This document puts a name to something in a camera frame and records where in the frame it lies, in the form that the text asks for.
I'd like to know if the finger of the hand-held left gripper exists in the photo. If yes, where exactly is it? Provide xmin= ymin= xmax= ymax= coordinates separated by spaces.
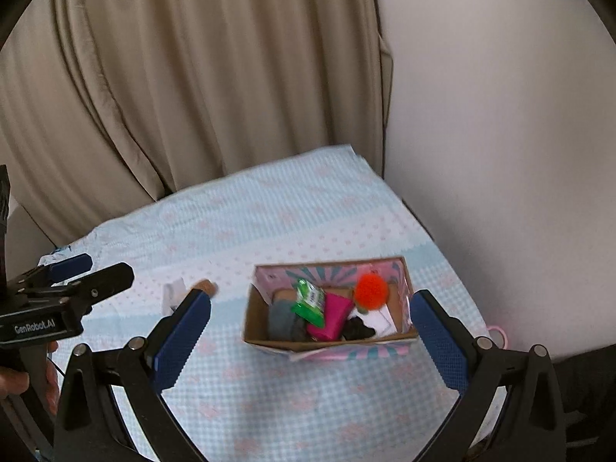
xmin=70 ymin=262 xmax=136 ymax=310
xmin=38 ymin=253 xmax=94 ymax=286

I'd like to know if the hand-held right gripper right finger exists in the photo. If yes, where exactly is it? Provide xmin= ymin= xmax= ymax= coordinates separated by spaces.
xmin=409 ymin=290 xmax=567 ymax=462

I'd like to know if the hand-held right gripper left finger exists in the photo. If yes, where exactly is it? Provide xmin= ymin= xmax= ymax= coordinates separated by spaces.
xmin=53 ymin=289 xmax=213 ymax=462

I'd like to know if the white paper piece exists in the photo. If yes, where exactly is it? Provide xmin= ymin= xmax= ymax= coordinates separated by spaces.
xmin=363 ymin=309 xmax=399 ymax=336

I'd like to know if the black cloth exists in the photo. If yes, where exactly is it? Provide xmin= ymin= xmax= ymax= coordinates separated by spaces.
xmin=341 ymin=318 xmax=377 ymax=341

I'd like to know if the patterned cardboard box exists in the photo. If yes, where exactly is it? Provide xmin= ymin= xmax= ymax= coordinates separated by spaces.
xmin=242 ymin=256 xmax=418 ymax=363

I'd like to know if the orange pompom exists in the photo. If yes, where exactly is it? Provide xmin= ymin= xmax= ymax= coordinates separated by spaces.
xmin=353 ymin=272 xmax=390 ymax=310

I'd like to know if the grey cloth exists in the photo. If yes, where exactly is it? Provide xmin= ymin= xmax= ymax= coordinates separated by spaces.
xmin=267 ymin=301 xmax=309 ymax=342

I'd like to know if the magenta box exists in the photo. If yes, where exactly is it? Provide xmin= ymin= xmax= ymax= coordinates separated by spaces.
xmin=306 ymin=293 xmax=355 ymax=342

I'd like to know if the green packet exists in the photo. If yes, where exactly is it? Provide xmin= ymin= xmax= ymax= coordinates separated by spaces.
xmin=290 ymin=278 xmax=328 ymax=324

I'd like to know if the person's left hand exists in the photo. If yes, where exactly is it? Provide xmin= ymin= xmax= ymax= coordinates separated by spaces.
xmin=0 ymin=339 xmax=61 ymax=417

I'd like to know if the small white brown bottle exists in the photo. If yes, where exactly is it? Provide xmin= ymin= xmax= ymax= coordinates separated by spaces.
xmin=162 ymin=279 xmax=189 ymax=316

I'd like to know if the light blue checked bed sheet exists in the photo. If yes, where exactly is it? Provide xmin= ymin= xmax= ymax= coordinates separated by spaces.
xmin=37 ymin=143 xmax=507 ymax=462

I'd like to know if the beige curtain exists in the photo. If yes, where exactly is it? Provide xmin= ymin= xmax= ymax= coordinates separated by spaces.
xmin=0 ymin=0 xmax=396 ymax=251

